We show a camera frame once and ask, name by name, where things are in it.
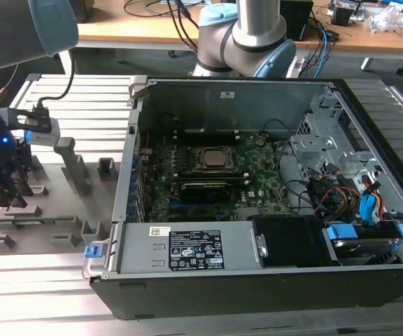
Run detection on white power strip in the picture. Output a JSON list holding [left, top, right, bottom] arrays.
[[287, 57, 306, 78]]

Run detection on blue flat wire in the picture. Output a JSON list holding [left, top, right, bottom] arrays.
[[360, 174, 381, 228]]

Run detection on blue cable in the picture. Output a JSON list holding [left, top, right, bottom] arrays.
[[315, 24, 332, 80]]

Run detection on silver metal drive cage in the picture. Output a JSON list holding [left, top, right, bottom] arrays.
[[288, 94, 379, 186]]

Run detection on grey power supply with label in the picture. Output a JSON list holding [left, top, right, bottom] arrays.
[[117, 220, 266, 274]]

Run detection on grey parts rack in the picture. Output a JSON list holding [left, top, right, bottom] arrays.
[[0, 136, 122, 256]]

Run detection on black graphics card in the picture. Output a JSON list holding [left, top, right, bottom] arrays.
[[180, 181, 233, 204]]

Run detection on green motherboard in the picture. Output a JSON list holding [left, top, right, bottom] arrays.
[[138, 131, 293, 223]]

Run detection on small black device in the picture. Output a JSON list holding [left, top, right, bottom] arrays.
[[330, 5, 356, 27]]

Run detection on black camera cable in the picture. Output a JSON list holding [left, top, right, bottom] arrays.
[[35, 48, 77, 110]]

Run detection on silver CPU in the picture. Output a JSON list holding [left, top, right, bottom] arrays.
[[201, 148, 227, 168]]

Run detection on black fan shroud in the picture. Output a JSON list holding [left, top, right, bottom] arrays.
[[250, 216, 339, 269]]

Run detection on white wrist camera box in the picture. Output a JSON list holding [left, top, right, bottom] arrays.
[[7, 106, 62, 147]]

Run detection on open black PC case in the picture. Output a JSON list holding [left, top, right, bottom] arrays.
[[82, 75, 403, 321]]

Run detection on green RAM stick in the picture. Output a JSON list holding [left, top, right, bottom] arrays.
[[14, 217, 75, 225]]

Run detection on CPU socket with metal cover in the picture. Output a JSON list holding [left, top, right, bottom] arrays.
[[187, 145, 240, 174]]

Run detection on large black box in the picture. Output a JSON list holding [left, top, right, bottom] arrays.
[[70, 0, 94, 24]]

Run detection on hard disk in blue carrier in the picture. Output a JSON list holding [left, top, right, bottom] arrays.
[[322, 222, 403, 267]]

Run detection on long wooden desk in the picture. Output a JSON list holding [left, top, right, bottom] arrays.
[[59, 0, 403, 76]]

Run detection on red yellow black wire bundle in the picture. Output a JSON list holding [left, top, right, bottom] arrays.
[[308, 167, 362, 220]]

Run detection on clear plastic bags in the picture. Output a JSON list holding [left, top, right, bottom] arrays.
[[364, 5, 403, 34]]

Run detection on tall black box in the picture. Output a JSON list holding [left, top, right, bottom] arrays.
[[280, 0, 314, 42]]

